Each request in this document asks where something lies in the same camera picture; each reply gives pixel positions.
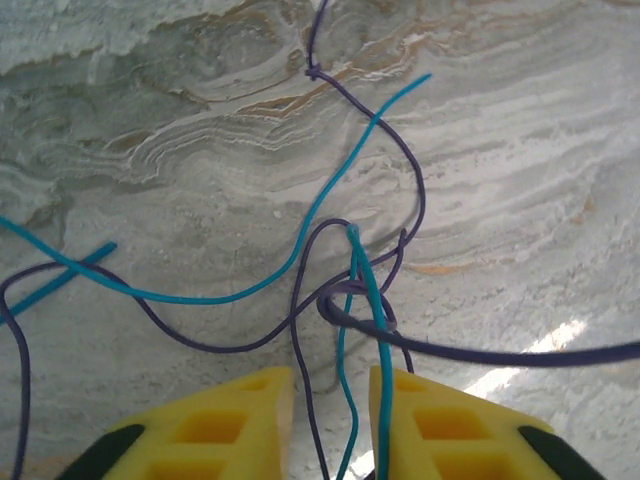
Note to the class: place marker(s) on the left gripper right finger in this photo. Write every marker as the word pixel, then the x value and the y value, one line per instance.
pixel 450 430

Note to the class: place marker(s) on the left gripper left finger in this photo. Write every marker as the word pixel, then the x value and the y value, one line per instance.
pixel 200 430

